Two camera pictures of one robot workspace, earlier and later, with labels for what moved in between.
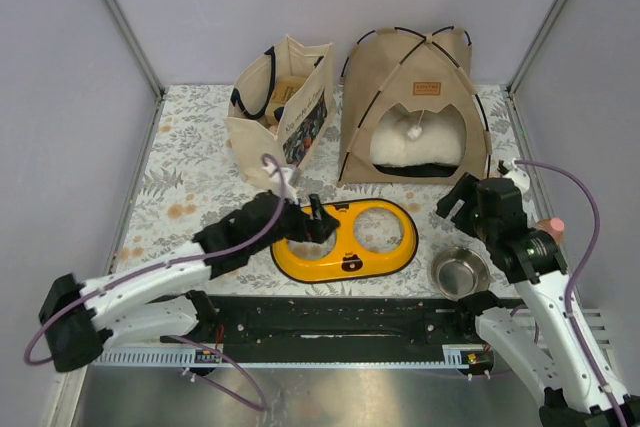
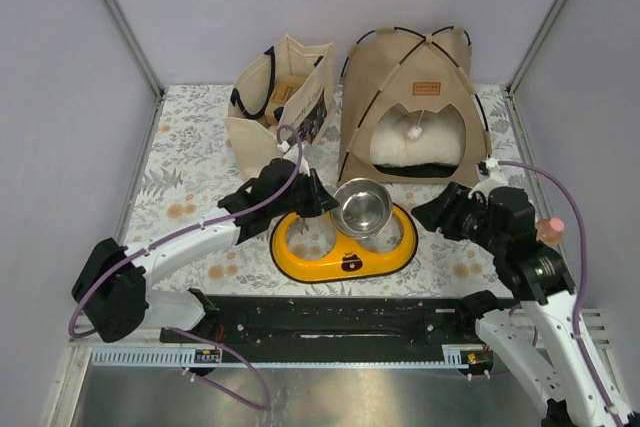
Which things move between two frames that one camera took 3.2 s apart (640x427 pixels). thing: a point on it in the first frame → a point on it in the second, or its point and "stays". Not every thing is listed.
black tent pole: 451,59 stays
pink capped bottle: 555,226 stays
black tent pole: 403,58 → 403,30
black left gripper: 317,230 → 316,189
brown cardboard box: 283,88 stays
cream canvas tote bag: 281,108 stays
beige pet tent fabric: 419,72 stays
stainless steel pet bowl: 457,272 → 365,207
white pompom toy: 415,132 stays
